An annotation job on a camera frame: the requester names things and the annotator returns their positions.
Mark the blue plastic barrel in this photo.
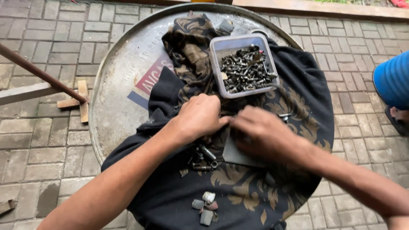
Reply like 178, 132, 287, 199
373, 50, 409, 111

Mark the dark sandal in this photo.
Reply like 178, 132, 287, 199
385, 105, 409, 137

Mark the black gold patterned cloth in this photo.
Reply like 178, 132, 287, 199
101, 11, 335, 230

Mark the heap of bolts and nuts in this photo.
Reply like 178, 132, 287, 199
220, 45, 278, 94

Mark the person's right hand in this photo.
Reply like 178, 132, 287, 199
229, 105, 304, 164

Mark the rusty metal rod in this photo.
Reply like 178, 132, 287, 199
0, 43, 87, 104

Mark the wooden cross stand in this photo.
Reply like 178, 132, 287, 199
0, 80, 90, 123

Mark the grey scrap piece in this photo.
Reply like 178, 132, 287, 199
218, 19, 235, 34

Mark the clear plastic container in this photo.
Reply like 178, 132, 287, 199
210, 33, 280, 99

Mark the pile of grey scrap pieces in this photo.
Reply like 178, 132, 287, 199
191, 191, 220, 227

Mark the person's left hand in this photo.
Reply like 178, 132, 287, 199
172, 93, 232, 145

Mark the wooden plank piece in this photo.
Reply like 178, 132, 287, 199
0, 200, 17, 215

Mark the grey metal drum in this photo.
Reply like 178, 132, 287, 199
88, 3, 334, 230

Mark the small pile of dark bolts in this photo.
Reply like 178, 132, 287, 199
188, 144, 219, 172

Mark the grey flat plastic lid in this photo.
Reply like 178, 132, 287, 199
222, 136, 267, 168

